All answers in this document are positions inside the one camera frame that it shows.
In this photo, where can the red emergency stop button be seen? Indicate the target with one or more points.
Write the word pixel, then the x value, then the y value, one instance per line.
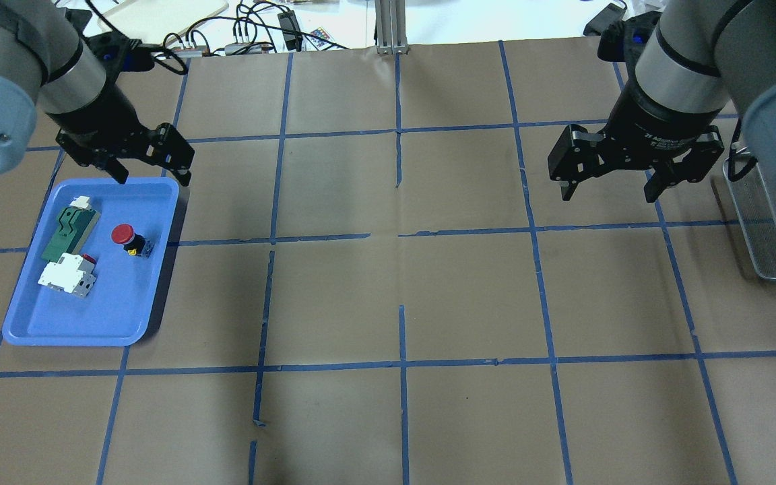
pixel 133 243

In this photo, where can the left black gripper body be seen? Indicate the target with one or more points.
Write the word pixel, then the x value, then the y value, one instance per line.
pixel 100 116

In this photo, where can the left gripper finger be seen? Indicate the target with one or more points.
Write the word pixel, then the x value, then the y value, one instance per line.
pixel 117 171
pixel 183 177

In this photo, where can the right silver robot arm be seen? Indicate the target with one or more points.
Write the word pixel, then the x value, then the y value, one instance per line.
pixel 684 64

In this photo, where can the blue plastic tray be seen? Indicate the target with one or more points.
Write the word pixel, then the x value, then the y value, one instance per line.
pixel 103 293

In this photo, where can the black power adapter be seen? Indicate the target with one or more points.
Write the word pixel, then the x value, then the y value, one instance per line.
pixel 288 24

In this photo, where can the aluminium frame post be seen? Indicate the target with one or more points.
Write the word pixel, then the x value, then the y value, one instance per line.
pixel 391 36

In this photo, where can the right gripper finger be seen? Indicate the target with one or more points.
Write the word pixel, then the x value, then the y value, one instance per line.
pixel 568 188
pixel 661 178

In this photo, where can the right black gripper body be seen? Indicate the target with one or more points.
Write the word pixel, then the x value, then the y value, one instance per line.
pixel 657 116

